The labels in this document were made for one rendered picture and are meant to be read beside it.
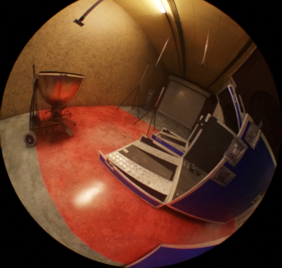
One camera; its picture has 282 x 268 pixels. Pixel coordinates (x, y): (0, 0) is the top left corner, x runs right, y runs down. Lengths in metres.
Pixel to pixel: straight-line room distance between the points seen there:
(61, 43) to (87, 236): 2.64
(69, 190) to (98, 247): 0.52
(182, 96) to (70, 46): 6.39
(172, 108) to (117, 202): 6.17
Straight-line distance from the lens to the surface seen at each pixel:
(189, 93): 6.48
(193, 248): 0.53
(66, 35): 2.33
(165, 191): 0.83
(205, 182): 0.54
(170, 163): 1.18
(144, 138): 1.48
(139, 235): 0.85
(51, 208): 0.89
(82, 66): 2.27
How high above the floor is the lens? 0.78
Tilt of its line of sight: 22 degrees down
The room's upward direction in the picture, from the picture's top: 23 degrees clockwise
